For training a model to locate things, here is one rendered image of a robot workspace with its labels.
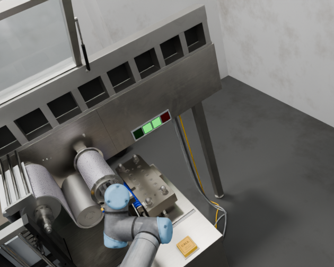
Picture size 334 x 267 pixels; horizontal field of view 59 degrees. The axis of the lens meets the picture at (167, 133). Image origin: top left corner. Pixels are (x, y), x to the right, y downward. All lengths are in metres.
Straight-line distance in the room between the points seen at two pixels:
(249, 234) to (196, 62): 1.41
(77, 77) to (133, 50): 0.29
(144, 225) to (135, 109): 0.80
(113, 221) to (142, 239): 0.14
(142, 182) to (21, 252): 0.65
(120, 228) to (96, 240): 0.70
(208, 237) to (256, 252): 1.00
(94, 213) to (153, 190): 0.33
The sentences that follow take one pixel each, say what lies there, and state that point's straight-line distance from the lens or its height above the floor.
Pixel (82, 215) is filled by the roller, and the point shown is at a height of 1.20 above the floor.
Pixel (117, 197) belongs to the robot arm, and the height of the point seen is 1.47.
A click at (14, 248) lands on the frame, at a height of 1.35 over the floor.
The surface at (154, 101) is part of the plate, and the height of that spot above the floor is 1.30.
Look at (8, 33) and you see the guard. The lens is 1.04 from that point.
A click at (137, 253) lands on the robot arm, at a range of 0.83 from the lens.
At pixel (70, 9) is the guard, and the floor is 1.94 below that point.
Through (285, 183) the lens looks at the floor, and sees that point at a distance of 2.76.
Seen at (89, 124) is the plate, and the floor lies 1.38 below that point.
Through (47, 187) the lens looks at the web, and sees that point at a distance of 1.28.
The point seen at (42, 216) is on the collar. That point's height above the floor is 1.36.
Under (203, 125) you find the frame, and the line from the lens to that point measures 2.11.
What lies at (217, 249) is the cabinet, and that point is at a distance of 1.56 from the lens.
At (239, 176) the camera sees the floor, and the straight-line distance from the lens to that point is 2.83.
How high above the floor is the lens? 2.12
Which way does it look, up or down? 37 degrees down
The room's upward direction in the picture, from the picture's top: 20 degrees counter-clockwise
